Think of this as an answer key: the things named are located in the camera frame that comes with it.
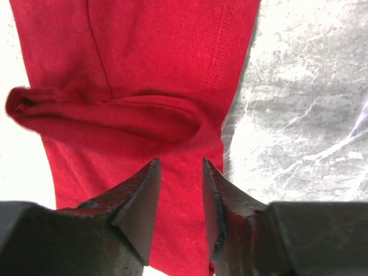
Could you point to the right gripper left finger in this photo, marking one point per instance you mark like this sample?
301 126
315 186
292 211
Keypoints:
128 213

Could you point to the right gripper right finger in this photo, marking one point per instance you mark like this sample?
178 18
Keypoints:
228 230

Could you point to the dark red t-shirt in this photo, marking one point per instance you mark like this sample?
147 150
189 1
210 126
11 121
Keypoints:
115 84

